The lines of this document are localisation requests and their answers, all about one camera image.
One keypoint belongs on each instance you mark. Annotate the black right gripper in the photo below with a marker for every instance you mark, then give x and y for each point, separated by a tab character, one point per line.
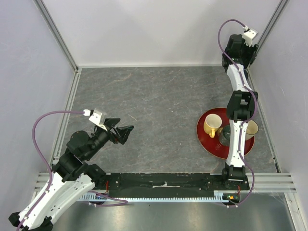
247	57

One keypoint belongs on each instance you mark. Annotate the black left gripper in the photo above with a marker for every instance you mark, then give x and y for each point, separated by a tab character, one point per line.
122	132

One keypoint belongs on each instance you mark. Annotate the black phone stand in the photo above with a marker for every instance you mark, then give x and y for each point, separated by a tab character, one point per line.
246	74

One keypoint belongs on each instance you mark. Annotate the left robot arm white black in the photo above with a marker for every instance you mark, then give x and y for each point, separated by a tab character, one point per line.
70	178

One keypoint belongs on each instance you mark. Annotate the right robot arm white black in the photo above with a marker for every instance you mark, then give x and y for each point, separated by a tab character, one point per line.
240	108

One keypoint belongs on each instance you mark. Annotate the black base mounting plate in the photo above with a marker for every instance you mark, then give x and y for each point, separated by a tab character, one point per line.
166	185

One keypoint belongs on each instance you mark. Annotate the cream mug right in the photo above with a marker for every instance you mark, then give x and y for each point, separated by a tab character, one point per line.
252	130

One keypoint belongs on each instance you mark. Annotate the dark green cup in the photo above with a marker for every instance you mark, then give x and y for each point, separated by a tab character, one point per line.
224	135

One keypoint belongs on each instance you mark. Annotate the round red tray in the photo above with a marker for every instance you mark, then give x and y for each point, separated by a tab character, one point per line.
212	145

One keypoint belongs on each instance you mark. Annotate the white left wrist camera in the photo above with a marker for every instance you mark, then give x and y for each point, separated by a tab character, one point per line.
97	117

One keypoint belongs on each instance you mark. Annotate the yellow mug with handle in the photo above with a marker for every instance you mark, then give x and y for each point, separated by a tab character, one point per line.
211	124

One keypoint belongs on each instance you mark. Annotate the light blue cable duct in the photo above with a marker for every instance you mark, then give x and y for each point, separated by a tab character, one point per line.
216	198

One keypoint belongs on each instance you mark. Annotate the aluminium frame rail front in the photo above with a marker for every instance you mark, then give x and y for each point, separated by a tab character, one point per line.
264	182

